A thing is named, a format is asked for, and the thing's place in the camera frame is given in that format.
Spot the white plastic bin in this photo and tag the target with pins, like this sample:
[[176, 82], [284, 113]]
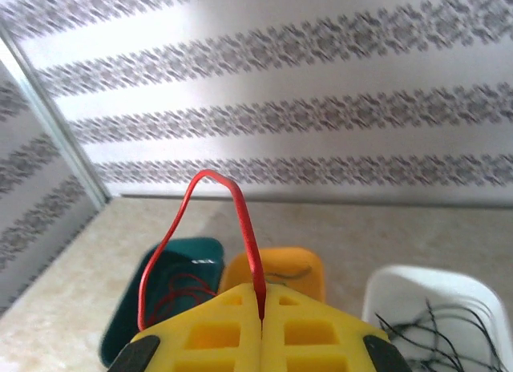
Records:
[[401, 292]]

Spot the dark teal plastic bin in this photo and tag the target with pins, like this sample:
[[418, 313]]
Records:
[[124, 316]]

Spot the orange plastic bin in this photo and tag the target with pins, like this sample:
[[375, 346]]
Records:
[[248, 268]]

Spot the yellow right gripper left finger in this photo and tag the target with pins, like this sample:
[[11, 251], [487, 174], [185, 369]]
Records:
[[208, 340]]

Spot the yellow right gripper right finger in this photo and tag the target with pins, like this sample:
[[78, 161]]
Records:
[[320, 340]]

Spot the aluminium edge rail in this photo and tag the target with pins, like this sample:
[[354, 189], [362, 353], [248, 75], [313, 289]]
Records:
[[320, 200]]

